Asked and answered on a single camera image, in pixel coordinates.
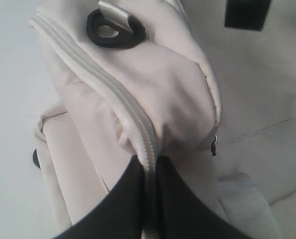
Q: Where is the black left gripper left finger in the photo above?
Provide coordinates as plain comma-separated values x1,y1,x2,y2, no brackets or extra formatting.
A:
56,155,145,239

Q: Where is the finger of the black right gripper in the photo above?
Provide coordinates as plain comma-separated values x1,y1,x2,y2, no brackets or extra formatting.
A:
224,0,271,31

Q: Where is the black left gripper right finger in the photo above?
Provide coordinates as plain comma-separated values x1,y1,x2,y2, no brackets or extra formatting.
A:
156,154,283,239

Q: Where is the cream fabric duffel bag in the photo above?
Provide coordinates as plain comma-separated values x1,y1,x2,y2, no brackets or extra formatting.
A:
30,0,296,239

